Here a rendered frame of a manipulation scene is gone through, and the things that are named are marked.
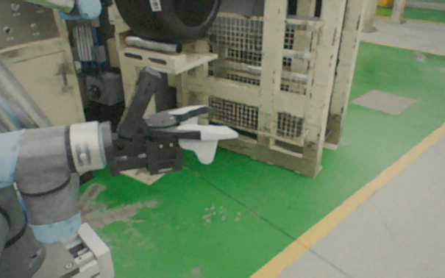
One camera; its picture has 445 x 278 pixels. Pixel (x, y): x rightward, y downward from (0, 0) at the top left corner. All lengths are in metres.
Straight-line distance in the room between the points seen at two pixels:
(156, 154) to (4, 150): 0.21
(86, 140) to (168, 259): 1.32
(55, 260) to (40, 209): 0.29
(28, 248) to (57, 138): 0.36
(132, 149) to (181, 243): 1.34
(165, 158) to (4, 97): 0.28
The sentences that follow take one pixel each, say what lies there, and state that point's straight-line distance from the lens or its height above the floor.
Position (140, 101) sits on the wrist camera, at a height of 1.11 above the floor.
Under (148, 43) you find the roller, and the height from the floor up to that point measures 0.91.
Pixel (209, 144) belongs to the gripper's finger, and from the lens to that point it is 0.54.
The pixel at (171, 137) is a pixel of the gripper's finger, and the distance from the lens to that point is 0.53.
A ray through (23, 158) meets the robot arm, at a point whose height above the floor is 1.06.
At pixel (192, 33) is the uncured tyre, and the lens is 1.80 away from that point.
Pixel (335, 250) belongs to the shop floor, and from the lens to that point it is 1.92.
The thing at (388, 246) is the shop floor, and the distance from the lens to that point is 2.04.
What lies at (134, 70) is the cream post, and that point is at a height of 0.72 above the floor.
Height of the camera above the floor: 1.32
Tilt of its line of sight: 28 degrees down
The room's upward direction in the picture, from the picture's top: straight up
